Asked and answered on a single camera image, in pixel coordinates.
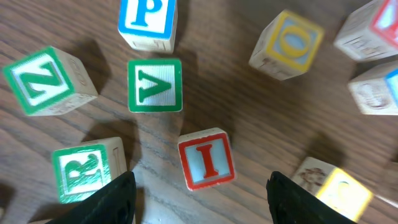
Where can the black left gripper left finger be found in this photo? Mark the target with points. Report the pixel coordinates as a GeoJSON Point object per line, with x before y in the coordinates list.
{"type": "Point", "coordinates": [115, 203]}

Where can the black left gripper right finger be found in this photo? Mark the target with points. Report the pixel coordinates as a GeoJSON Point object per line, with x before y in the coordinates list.
{"type": "Point", "coordinates": [289, 203]}

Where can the red I block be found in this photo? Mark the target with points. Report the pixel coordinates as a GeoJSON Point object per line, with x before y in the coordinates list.
{"type": "Point", "coordinates": [207, 159]}

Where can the blue 2 block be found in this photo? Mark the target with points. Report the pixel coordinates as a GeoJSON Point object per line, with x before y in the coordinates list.
{"type": "Point", "coordinates": [375, 91]}

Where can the green R block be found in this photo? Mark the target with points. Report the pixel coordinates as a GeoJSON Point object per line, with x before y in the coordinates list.
{"type": "Point", "coordinates": [82, 170]}

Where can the yellow S block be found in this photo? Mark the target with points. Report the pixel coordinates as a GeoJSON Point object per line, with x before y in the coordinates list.
{"type": "Point", "coordinates": [334, 187]}

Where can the green V block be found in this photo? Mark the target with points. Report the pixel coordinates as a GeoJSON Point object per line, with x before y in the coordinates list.
{"type": "Point", "coordinates": [154, 85]}

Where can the green Z block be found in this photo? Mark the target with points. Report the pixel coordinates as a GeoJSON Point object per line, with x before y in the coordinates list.
{"type": "Point", "coordinates": [50, 82]}

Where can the yellow O block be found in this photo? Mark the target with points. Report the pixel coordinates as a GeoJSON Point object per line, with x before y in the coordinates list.
{"type": "Point", "coordinates": [287, 46]}

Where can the blue P block left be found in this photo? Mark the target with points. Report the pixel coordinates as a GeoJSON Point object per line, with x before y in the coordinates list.
{"type": "Point", "coordinates": [149, 25]}

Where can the red Y block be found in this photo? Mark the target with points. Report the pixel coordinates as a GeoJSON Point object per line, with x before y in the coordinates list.
{"type": "Point", "coordinates": [370, 32]}

